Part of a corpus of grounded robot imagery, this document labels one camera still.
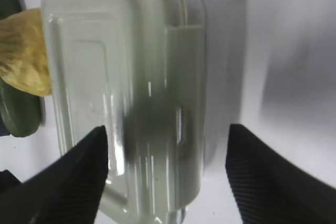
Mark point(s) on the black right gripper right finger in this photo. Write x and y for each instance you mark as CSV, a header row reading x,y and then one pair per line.
x,y
268,188

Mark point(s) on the glass container green lid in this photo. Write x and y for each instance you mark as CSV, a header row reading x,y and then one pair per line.
x,y
137,67

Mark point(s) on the green cucumber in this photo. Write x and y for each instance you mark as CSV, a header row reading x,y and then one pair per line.
x,y
20,111

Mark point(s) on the yellow pear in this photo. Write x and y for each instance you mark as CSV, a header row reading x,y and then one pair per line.
x,y
24,63

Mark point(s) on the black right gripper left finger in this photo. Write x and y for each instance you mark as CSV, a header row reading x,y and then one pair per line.
x,y
67,191

